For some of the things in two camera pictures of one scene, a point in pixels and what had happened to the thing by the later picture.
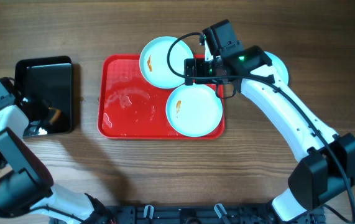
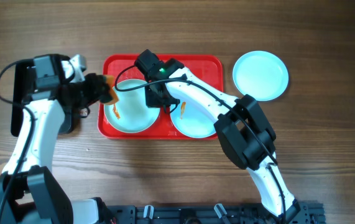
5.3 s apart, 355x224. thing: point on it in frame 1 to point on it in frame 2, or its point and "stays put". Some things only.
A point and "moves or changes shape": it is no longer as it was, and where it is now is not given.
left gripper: [41, 104] to [91, 80]
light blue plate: [153, 65] to [130, 114]
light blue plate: [194, 111] stays put
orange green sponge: [56, 116] moves or changes shape
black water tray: [44, 87] stays put
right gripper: [199, 64] to [152, 102]
